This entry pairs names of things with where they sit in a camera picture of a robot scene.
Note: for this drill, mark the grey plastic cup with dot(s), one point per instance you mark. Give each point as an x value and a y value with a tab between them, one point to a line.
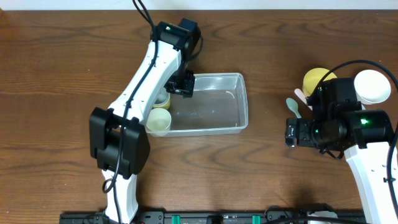
162	97

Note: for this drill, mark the yellow plastic cup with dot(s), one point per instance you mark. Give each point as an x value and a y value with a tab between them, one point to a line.
165	105

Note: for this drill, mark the white plastic bowl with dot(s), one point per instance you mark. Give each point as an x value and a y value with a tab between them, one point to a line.
371	87

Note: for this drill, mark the yellow plastic bowl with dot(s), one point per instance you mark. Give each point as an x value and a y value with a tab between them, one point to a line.
311	79

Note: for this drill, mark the mint green plastic spoon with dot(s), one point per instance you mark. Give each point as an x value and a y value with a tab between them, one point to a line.
293	106

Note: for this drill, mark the cream plastic cup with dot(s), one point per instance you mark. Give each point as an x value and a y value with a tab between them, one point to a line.
159	120

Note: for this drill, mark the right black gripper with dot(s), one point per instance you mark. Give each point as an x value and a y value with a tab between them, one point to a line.
291	132

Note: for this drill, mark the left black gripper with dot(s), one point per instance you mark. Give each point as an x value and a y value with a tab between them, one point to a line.
181	86

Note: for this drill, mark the clear plastic container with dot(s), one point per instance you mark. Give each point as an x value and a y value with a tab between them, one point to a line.
219	105

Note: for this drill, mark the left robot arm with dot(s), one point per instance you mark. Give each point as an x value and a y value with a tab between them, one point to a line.
118	138

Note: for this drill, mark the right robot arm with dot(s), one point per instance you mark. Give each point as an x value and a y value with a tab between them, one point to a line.
362	137

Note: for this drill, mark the black mounting rail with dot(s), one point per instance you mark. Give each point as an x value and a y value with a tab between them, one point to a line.
316	213

